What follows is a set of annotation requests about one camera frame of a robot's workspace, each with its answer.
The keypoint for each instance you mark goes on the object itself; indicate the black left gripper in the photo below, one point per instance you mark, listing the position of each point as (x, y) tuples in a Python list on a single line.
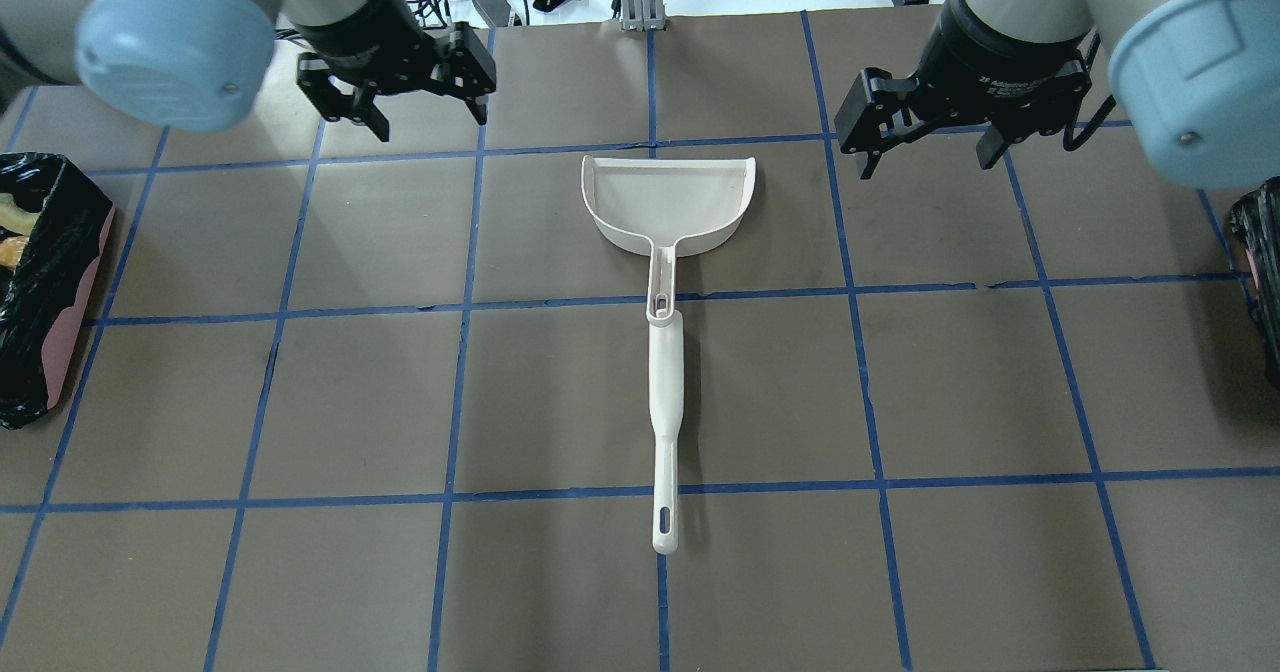
[(368, 30)]

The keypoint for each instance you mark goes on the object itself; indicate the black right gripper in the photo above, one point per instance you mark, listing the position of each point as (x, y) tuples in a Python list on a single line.
[(1000, 60)]

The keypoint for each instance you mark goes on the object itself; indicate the beige dustpan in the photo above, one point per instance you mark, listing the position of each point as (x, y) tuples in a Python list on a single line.
[(665, 210)]

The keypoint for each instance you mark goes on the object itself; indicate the pale yellow peel piece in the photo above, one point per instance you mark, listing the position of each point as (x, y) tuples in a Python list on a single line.
[(16, 219)]

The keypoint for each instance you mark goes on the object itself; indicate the brown potato-like trash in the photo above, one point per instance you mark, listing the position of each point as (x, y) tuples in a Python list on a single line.
[(12, 249)]

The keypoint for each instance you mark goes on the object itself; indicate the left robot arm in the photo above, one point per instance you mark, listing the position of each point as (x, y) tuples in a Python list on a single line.
[(198, 65)]

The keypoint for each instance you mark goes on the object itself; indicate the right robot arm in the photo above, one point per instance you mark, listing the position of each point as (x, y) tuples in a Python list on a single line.
[(1197, 80)]

